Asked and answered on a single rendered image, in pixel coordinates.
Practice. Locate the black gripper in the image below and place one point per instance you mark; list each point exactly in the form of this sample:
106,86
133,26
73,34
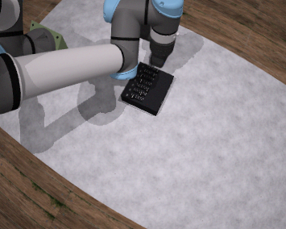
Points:
160,50

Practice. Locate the black lighting desk with faders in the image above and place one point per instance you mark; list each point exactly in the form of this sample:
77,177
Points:
152,83

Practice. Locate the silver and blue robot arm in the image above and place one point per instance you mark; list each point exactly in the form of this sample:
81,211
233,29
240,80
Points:
40,73

